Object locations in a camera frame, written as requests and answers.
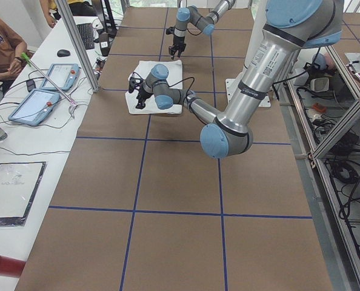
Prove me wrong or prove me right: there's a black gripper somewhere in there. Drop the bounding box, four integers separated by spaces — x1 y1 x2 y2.
168 35 186 59
136 81 153 109

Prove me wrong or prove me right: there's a white long-sleeve printed shirt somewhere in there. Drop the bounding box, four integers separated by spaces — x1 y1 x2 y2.
125 61 185 115

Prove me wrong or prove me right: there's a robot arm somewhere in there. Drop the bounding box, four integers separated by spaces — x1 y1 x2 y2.
165 0 236 59
128 1 344 158

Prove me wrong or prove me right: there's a metal rod with clamp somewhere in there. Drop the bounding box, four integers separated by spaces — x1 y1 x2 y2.
21 53 77 118

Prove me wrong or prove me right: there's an upper blue teach pendant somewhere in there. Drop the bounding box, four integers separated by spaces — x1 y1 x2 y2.
46 63 79 92

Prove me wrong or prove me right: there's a blue teach pendant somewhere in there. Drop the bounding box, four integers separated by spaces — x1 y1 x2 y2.
46 63 79 92
8 89 61 125

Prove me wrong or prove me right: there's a black keyboard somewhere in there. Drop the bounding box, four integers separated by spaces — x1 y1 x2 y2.
76 23 95 50

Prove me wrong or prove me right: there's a black computer mouse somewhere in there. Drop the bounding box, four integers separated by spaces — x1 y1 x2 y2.
56 49 71 58

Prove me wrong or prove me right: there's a lower blue teach pendant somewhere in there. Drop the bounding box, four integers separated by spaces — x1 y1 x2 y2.
8 89 61 125

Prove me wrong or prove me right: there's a seated person brown shirt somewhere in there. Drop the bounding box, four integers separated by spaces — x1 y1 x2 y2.
0 18 28 93

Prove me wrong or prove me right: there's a grey framed tray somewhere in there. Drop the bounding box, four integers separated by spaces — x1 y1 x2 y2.
0 161 46 227

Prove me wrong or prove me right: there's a red fire extinguisher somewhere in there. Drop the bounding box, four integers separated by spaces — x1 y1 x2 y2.
0 255 26 278

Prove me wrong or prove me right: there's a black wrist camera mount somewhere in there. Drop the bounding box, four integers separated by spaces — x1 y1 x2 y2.
128 72 144 93
165 27 175 35

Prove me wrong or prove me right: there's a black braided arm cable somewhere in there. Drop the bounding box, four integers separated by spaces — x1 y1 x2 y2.
131 72 196 98

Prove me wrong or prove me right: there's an aluminium frame cage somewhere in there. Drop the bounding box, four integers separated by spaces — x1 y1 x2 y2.
280 39 360 290

